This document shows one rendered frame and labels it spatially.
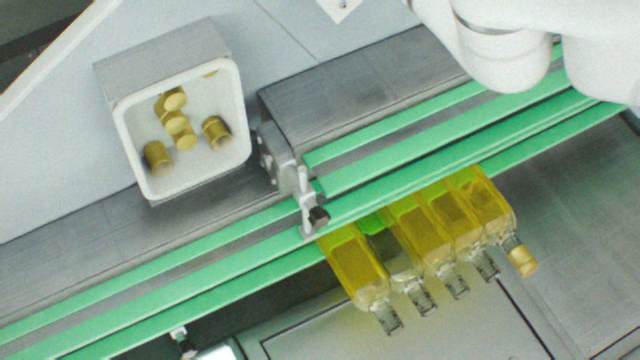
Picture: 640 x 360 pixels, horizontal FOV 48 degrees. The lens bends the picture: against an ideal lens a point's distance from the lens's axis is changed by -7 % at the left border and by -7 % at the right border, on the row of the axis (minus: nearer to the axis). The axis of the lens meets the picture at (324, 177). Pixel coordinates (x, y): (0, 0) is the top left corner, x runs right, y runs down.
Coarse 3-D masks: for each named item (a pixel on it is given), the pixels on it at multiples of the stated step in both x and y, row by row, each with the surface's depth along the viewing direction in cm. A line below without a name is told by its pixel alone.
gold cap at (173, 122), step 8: (160, 104) 104; (160, 112) 103; (168, 112) 103; (176, 112) 103; (160, 120) 103; (168, 120) 102; (176, 120) 103; (184, 120) 103; (168, 128) 103; (176, 128) 104
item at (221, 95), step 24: (192, 72) 94; (144, 96) 92; (192, 96) 107; (216, 96) 110; (240, 96) 101; (120, 120) 93; (144, 120) 106; (192, 120) 111; (240, 120) 105; (144, 144) 110; (168, 144) 112; (240, 144) 111; (144, 168) 110; (192, 168) 111; (216, 168) 111; (144, 192) 106; (168, 192) 109
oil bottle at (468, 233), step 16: (432, 192) 119; (448, 192) 119; (432, 208) 118; (448, 208) 118; (464, 208) 117; (448, 224) 116; (464, 224) 116; (480, 224) 116; (464, 240) 114; (480, 240) 115; (464, 256) 115
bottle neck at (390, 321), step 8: (376, 304) 111; (384, 304) 110; (376, 312) 110; (384, 312) 110; (392, 312) 110; (384, 320) 109; (392, 320) 109; (400, 320) 109; (384, 328) 109; (392, 328) 108; (400, 328) 110
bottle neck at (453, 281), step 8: (440, 272) 113; (448, 272) 113; (456, 272) 113; (448, 280) 112; (456, 280) 112; (448, 288) 112; (456, 288) 111; (464, 288) 111; (456, 296) 111; (464, 296) 113
